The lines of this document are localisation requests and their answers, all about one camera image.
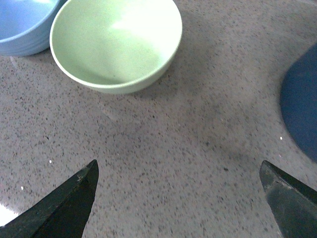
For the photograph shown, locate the dark blue pot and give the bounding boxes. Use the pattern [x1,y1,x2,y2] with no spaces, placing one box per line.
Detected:
[280,44,317,162]

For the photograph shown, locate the green bowl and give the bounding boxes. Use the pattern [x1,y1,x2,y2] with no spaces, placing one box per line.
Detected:
[50,0,183,94]

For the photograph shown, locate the blue bowl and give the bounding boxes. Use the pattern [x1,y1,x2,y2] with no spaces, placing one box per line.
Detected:
[0,0,66,56]

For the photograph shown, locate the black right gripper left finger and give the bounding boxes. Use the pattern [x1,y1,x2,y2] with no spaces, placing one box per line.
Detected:
[0,160,99,238]

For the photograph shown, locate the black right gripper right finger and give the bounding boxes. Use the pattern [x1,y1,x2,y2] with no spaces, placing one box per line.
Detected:
[259,160,317,238]

